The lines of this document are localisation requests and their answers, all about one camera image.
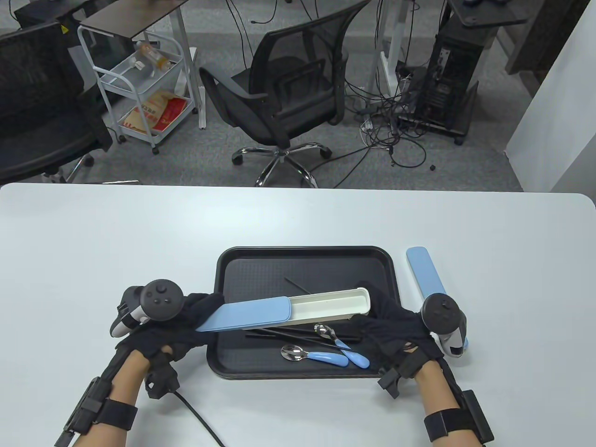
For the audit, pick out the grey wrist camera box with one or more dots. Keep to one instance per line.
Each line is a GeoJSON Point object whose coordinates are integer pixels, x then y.
{"type": "Point", "coordinates": [477, 416]}

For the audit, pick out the black plastic tray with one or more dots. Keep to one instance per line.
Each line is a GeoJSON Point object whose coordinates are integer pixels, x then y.
{"type": "Point", "coordinates": [260, 274]}

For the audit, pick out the white desk leg frame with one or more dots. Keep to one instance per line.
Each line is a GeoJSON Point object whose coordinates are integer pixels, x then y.
{"type": "Point", "coordinates": [396, 37]}

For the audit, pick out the white utility cart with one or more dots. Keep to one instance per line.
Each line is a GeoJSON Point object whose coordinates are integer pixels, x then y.
{"type": "Point", "coordinates": [123, 74]}

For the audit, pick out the black chopstick utensil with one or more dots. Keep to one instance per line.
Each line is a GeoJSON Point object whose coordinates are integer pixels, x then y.
{"type": "Point", "coordinates": [298, 287]}
{"type": "Point", "coordinates": [265, 331]}
{"type": "Point", "coordinates": [300, 333]}
{"type": "Point", "coordinates": [253, 335]}

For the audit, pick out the black glove connector block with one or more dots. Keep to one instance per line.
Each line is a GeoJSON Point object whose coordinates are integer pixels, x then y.
{"type": "Point", "coordinates": [160, 377]}
{"type": "Point", "coordinates": [391, 382]}

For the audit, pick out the black computer tower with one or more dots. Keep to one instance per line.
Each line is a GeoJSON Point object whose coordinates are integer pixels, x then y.
{"type": "Point", "coordinates": [451, 70]}

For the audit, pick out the black padded office chair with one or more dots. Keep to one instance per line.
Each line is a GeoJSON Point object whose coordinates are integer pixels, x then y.
{"type": "Point", "coordinates": [37, 139]}

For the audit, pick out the white power strip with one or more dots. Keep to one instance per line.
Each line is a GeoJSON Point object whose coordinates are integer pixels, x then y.
{"type": "Point", "coordinates": [366, 128]}

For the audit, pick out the person's left hand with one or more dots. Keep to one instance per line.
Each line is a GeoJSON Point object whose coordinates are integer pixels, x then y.
{"type": "Point", "coordinates": [186, 321]}

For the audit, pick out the black mesh back office chair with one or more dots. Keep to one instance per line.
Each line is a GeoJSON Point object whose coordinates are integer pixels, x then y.
{"type": "Point", "coordinates": [279, 107]}

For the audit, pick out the person's right hand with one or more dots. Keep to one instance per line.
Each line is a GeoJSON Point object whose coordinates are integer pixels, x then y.
{"type": "Point", "coordinates": [396, 330]}

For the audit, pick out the clear bottle orange liquid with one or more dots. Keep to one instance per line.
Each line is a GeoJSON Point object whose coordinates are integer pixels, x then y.
{"type": "Point", "coordinates": [153, 57]}

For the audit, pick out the dark wooden panel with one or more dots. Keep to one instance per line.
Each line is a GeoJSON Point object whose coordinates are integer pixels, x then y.
{"type": "Point", "coordinates": [545, 32]}

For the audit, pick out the black wrist camera frame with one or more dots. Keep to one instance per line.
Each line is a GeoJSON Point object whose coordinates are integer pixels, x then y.
{"type": "Point", "coordinates": [84, 409]}

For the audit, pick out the dark round edged desk top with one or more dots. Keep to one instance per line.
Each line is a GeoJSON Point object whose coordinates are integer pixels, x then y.
{"type": "Point", "coordinates": [489, 14]}

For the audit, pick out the person's right forearm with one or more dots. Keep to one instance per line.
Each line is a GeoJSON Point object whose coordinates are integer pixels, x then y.
{"type": "Point", "coordinates": [437, 391]}

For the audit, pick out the grey and white handheld controller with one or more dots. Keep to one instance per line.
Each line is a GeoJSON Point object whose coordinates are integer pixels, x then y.
{"type": "Point", "coordinates": [442, 314]}
{"type": "Point", "coordinates": [160, 300]}

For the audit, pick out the person's left forearm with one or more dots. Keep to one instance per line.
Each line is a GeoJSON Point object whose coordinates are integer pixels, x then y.
{"type": "Point", "coordinates": [123, 377]}

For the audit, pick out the red and tan paper bag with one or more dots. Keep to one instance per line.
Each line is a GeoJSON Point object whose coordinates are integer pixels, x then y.
{"type": "Point", "coordinates": [158, 109]}

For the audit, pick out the blue lid lunch box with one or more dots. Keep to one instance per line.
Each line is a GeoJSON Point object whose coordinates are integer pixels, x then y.
{"type": "Point", "coordinates": [421, 265]}
{"type": "Point", "coordinates": [251, 314]}

